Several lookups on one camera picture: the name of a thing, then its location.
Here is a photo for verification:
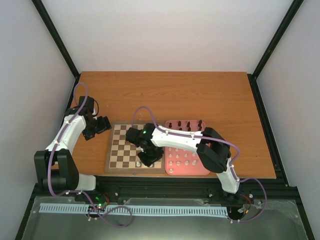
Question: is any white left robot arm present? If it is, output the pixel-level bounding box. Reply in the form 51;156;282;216
34;107;112;202

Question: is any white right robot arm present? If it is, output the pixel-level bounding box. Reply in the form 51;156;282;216
134;123;240;194

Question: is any green lit circuit board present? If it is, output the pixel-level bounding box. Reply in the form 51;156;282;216
95;193;110;209

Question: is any pink piece tray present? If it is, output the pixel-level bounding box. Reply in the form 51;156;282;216
164;120;210;176

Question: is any wooden chessboard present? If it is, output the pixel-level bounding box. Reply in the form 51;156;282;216
104;121;165;176

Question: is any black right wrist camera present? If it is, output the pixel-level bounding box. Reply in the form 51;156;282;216
125;127;142;147

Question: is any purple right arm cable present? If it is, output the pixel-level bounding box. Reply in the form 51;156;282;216
131;106;268;201

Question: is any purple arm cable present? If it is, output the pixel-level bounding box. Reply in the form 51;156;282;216
131;106;268;201
47;82;90;198

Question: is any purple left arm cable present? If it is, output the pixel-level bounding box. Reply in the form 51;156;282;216
47;82;90;198

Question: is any light blue cable duct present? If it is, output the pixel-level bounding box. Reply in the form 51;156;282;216
38;203;228;218

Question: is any right black frame post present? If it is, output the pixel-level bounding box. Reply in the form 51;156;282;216
251;0;305;79

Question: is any black frame post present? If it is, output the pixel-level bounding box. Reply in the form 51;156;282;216
251;0;305;79
31;0;81;79

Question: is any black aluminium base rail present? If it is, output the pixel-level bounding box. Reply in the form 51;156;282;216
32;176;300;208

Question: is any left black frame post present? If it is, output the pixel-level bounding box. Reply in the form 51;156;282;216
31;0;81;79

